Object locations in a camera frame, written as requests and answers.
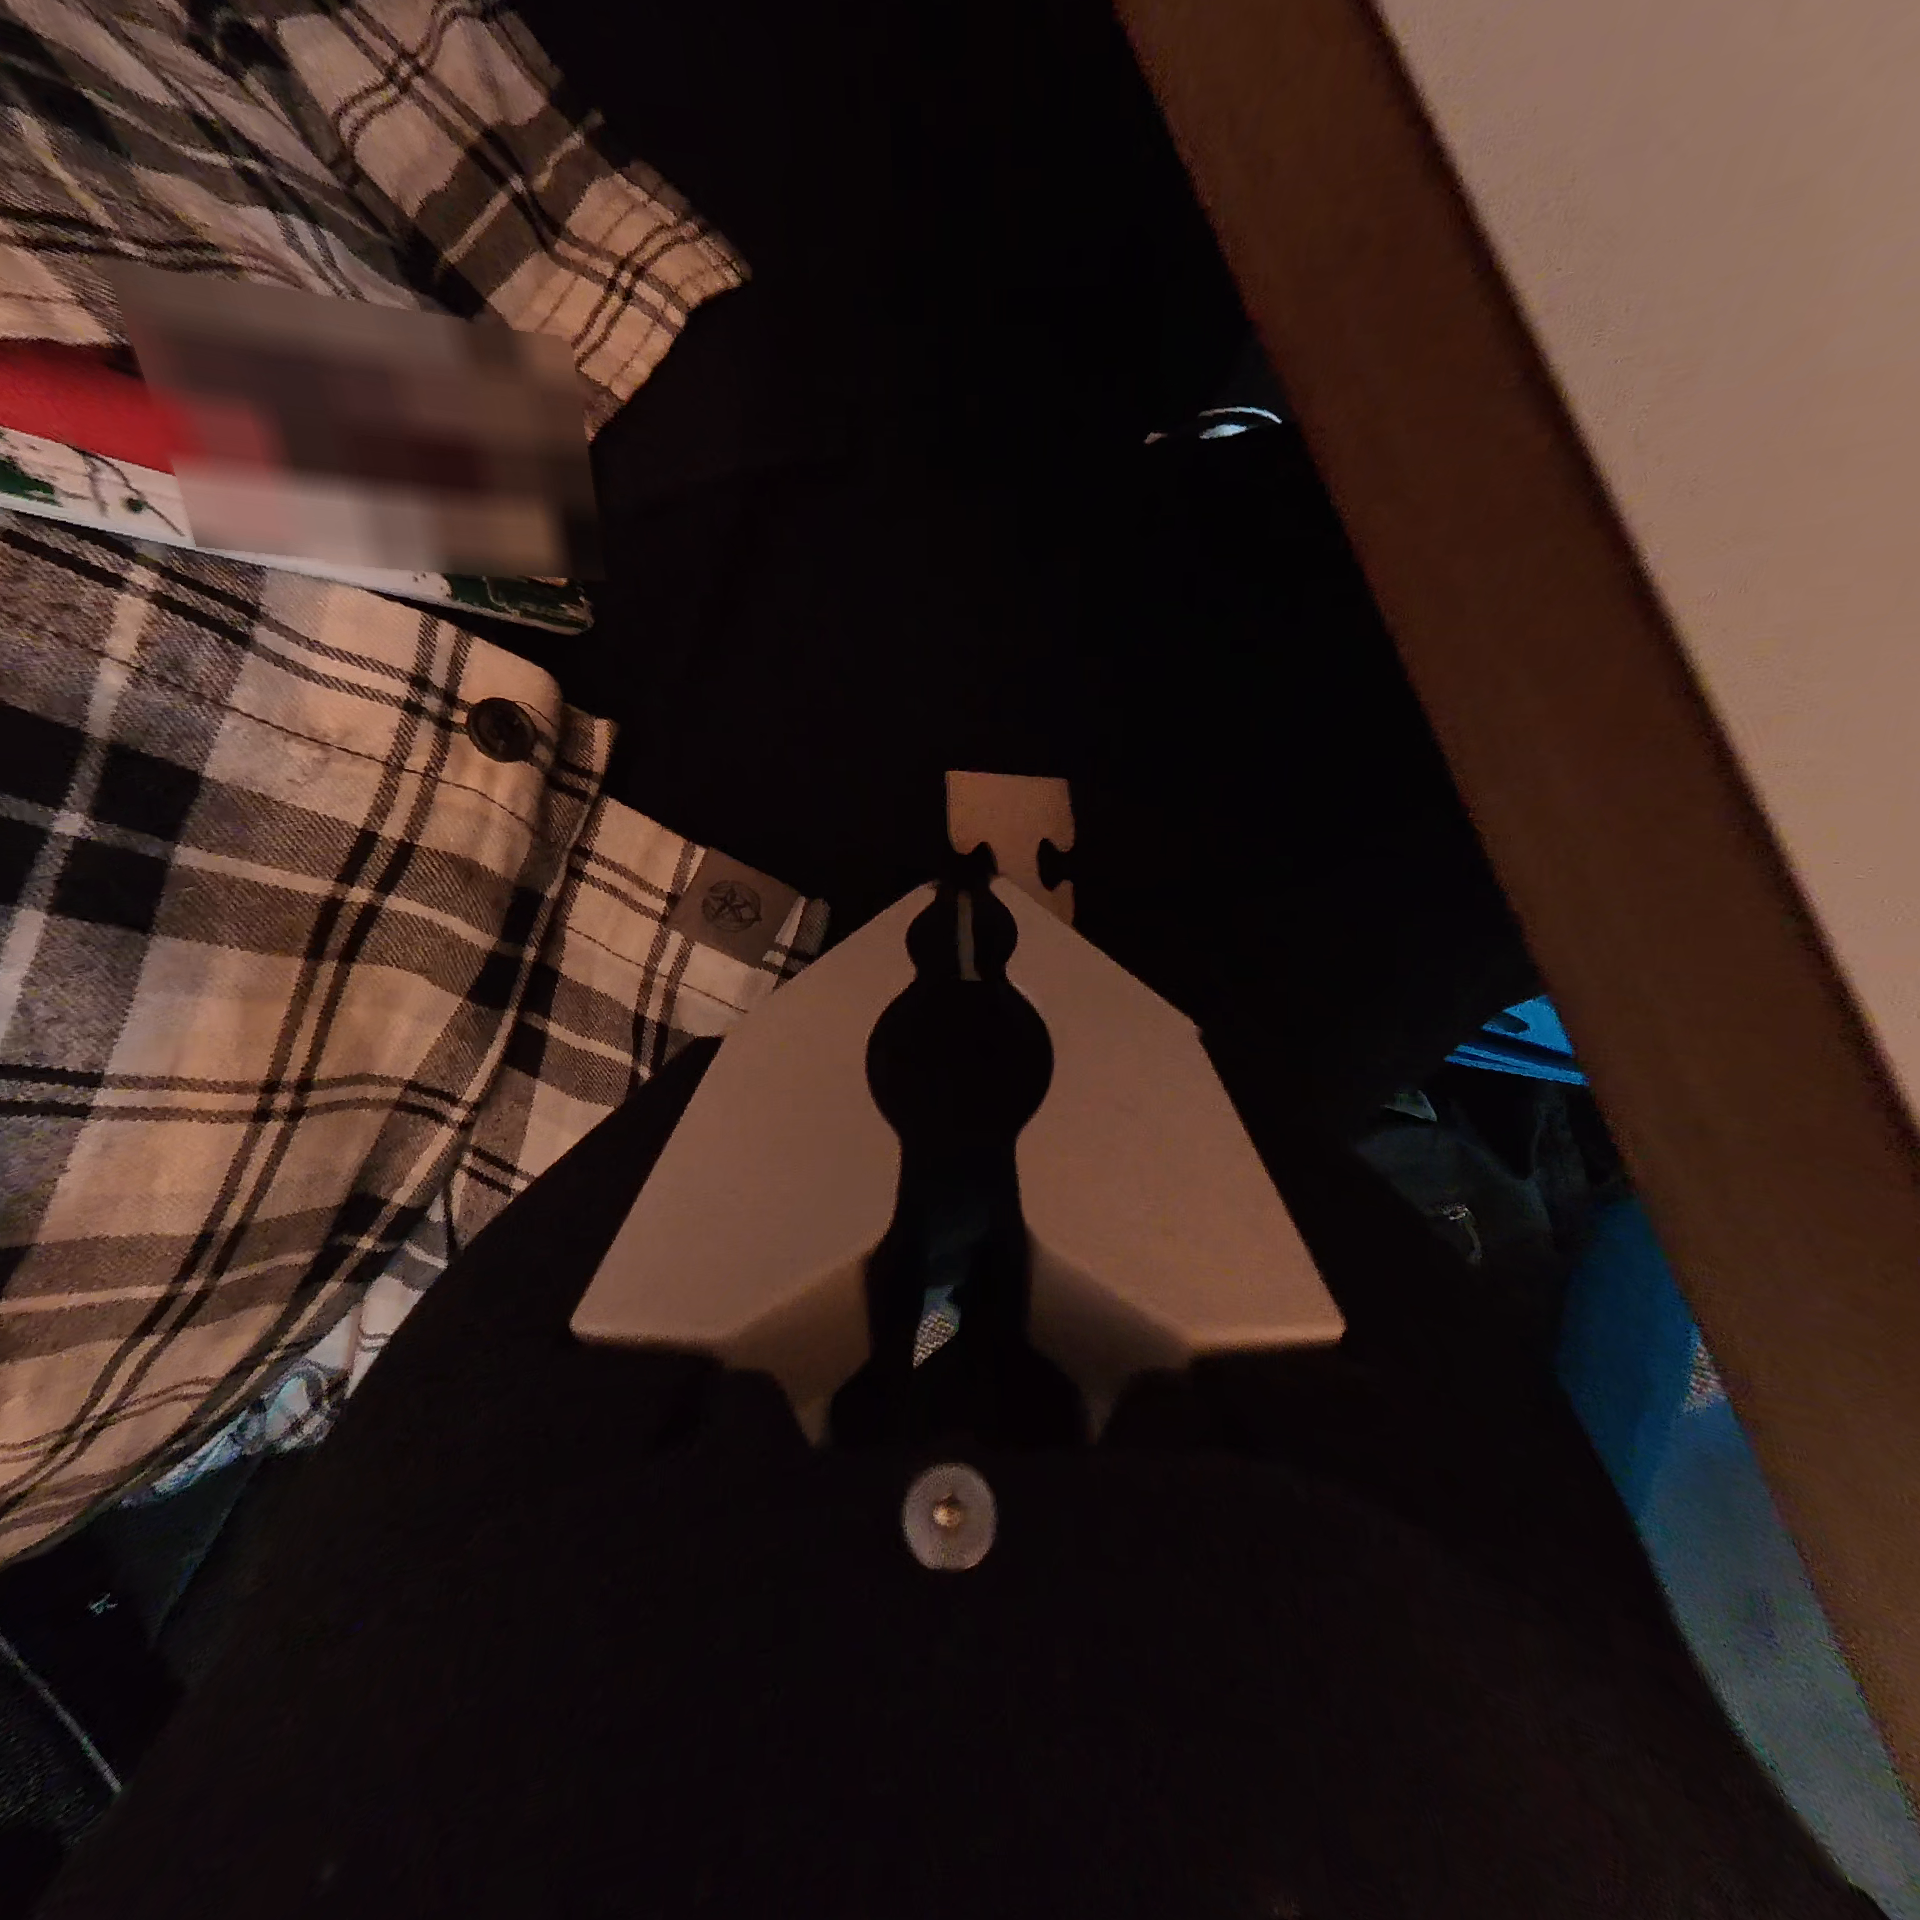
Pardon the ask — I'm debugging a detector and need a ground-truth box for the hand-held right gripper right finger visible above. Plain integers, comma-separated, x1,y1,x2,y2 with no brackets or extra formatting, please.
966,873,1348,1446

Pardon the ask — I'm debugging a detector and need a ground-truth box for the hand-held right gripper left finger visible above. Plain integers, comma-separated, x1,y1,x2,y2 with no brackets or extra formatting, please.
569,876,962,1446

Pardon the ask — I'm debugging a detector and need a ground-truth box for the brown face-down puzzle piece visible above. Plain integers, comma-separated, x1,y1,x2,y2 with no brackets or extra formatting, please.
944,770,1080,988

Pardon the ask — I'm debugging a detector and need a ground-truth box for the grey desk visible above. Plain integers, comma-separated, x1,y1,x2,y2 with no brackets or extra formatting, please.
1116,0,1920,1801

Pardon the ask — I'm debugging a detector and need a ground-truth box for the person's plaid shirt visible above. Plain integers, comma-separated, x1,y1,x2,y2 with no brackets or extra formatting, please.
0,0,833,1561

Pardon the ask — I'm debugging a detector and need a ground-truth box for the red white printed card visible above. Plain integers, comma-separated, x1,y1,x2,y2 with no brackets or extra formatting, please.
0,337,595,635

